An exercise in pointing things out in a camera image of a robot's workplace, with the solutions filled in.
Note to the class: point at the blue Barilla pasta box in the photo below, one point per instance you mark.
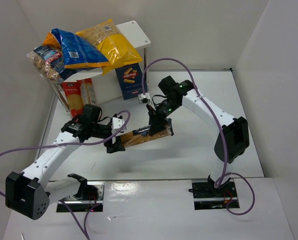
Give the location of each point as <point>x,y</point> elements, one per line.
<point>130,80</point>

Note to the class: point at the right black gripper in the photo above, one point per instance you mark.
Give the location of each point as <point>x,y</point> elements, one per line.
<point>156,117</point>

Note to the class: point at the clear mixed pasta bag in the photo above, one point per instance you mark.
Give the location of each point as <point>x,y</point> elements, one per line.
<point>49,61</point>

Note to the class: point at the yellow pasta bag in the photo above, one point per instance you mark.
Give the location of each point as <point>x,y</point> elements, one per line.
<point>112,44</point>

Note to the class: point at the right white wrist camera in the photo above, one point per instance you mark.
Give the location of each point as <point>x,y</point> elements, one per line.
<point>144,98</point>

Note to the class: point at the dark La Sicilia spaghetti pack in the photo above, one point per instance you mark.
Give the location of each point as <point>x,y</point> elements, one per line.
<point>140,136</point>

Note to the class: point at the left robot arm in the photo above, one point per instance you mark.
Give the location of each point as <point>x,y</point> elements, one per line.
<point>30,192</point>

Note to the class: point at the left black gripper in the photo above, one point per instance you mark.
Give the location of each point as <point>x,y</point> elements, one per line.
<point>111,141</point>

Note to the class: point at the clear red spaghetti pack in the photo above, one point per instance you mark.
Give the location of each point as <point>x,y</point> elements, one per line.
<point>87,91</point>

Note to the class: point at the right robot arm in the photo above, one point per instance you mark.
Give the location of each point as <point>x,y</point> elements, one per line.
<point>232,132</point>

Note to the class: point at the blue pasta bag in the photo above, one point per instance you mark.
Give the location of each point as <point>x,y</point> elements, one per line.
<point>78,52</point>

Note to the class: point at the white two-tier shelf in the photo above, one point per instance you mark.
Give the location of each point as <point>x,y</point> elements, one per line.
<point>106,86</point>

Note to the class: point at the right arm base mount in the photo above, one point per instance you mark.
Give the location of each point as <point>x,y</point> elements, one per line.
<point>206,199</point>

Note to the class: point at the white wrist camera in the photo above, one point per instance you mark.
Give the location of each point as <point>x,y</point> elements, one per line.
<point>116,122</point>
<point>144,98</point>

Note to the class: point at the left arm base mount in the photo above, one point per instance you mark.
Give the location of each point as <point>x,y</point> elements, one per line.
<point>94,198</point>

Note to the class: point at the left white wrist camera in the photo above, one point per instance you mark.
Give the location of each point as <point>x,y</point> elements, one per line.
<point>116,122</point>

